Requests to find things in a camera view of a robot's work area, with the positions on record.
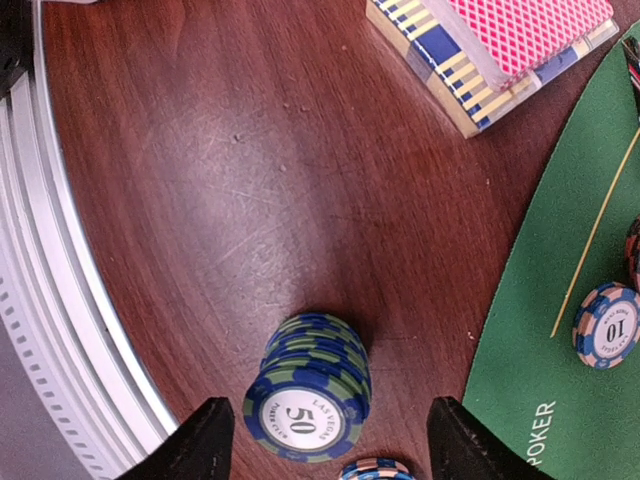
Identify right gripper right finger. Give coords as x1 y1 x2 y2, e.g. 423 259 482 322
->
426 397 549 480

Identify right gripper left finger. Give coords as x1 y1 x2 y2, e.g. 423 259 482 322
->
118 397 235 480

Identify green poker chip stack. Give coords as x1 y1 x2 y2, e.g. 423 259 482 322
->
243 312 373 463

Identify blue white chips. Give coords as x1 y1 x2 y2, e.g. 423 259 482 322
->
572 282 639 370

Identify orange chips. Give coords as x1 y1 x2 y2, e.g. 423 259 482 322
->
624 216 640 291

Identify red backed card deck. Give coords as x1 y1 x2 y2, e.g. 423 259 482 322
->
423 0 613 90

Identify triangular all-in button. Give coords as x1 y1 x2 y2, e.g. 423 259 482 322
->
622 35 640 110

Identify blue white poker chip stack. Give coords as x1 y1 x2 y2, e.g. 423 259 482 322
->
338 457 415 480

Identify round green poker mat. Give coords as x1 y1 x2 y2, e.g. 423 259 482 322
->
463 45 639 479

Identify blue gold card box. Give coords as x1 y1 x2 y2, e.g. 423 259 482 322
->
366 1 619 138

